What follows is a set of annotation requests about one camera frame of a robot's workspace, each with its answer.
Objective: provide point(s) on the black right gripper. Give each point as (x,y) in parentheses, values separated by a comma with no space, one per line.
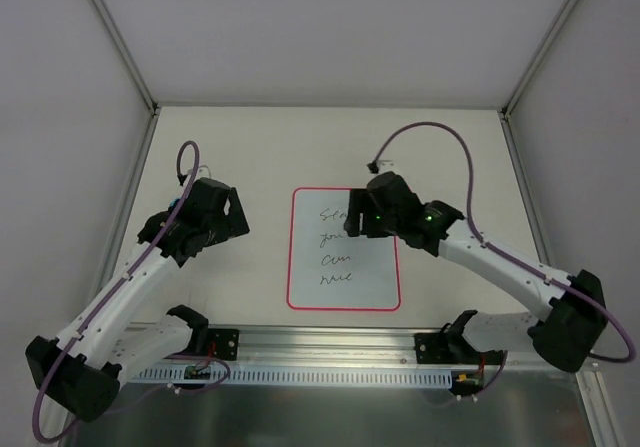
(355,212)

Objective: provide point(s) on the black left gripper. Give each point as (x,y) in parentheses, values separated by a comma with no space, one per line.
(236,212)

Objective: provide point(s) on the pink framed whiteboard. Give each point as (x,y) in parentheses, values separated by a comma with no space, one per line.
(331,271)

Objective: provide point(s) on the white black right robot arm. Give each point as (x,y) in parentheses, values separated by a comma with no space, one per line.
(563,316)

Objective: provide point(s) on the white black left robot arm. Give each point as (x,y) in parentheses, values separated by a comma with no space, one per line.
(86,364)

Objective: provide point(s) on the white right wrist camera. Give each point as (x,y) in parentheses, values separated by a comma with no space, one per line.
(383,166)

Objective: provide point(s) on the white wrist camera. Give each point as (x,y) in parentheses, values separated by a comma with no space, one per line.
(202,171)
(383,166)

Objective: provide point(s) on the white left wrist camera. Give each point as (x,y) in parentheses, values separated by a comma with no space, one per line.
(202,171)

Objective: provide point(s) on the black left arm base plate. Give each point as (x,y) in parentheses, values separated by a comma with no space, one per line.
(219,343)

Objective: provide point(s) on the front aluminium mounting rail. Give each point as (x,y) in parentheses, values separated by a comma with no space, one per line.
(317,346)

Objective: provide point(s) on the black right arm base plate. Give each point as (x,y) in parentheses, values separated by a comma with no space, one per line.
(441,348)

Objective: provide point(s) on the white slotted cable duct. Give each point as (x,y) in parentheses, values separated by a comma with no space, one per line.
(255,375)

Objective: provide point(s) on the left aluminium corner post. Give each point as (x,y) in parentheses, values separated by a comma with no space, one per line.
(123,52)

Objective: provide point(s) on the aluminium corner post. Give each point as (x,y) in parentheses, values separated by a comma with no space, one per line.
(123,52)
(551,35)

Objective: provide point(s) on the right aluminium corner post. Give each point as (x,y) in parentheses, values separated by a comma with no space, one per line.
(551,35)

